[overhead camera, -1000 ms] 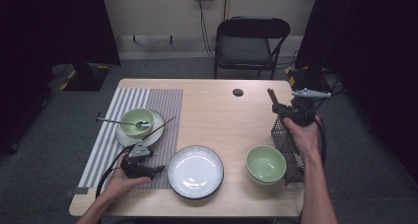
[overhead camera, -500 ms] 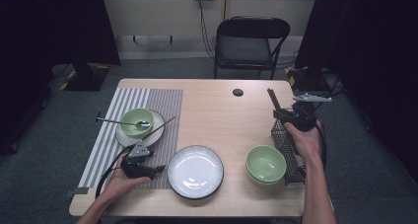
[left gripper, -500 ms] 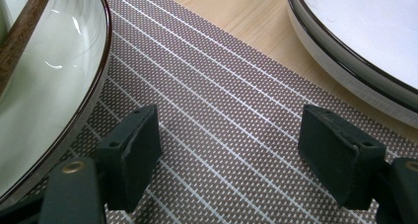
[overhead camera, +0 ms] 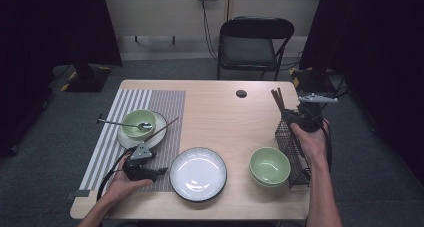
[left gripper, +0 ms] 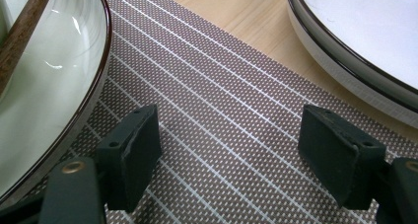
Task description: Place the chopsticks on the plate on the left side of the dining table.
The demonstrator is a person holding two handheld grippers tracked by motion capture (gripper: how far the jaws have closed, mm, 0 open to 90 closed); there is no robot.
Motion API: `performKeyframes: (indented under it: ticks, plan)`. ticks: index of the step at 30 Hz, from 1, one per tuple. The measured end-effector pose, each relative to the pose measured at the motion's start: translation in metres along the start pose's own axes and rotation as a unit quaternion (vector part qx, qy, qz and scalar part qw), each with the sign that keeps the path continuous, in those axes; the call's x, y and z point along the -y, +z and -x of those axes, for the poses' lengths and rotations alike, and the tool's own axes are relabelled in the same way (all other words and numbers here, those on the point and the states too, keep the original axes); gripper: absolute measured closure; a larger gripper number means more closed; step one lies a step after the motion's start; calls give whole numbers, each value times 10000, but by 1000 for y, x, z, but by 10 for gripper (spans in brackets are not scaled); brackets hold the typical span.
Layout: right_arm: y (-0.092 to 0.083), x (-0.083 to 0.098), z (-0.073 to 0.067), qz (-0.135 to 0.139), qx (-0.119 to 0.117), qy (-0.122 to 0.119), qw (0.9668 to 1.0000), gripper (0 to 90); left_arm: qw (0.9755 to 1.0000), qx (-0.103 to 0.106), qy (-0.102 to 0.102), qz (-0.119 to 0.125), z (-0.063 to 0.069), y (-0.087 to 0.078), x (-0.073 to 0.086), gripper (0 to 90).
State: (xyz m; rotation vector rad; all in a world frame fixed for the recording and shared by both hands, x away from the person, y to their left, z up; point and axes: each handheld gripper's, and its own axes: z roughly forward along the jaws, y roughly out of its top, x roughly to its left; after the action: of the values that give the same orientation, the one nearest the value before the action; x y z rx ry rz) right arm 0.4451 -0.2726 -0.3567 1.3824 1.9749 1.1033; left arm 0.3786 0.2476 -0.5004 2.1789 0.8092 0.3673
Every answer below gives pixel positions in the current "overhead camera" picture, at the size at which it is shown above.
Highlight white plate black rim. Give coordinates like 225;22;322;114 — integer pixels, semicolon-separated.
169;146;228;203
116;110;169;151

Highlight person's right hand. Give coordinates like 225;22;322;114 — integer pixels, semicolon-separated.
290;118;331;165

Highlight grey striped placemat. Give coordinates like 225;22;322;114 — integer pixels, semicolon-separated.
78;88;187;192

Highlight black socket cable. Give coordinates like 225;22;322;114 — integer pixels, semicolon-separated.
199;0;219;61

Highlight black stand base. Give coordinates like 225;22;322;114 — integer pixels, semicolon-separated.
49;64;113;94
288;66;338;94

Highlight black curtain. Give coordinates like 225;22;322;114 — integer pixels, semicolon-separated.
299;0;424;185
0;0;123;155

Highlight metal spoon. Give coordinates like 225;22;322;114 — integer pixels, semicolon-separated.
97;119;154;131

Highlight brown wooden chopstick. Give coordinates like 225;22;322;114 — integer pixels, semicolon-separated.
270;89;286;114
277;87;288;113
273;88;287;114
143;117;180;144

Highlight person's left hand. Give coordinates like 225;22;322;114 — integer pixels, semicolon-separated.
104;154;154;206

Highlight grey tape piece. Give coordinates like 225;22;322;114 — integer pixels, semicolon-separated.
64;189;91;201

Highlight black wire cutlery basket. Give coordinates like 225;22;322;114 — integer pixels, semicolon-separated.
274;118;313;189

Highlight green ceramic bowl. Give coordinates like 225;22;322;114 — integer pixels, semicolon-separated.
250;173;289;189
248;146;292;186
120;109;158;141

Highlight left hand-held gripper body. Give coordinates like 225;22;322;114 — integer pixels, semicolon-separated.
122;141;158;182

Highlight black folding chair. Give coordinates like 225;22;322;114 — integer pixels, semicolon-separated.
216;16;296;81

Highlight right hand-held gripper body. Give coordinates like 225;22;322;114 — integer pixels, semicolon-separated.
286;92;338;133

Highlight black floor cables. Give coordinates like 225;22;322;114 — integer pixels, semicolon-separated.
298;71;351;110

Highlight right hand-held gripper cable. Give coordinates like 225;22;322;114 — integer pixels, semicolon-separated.
319;120;334;171

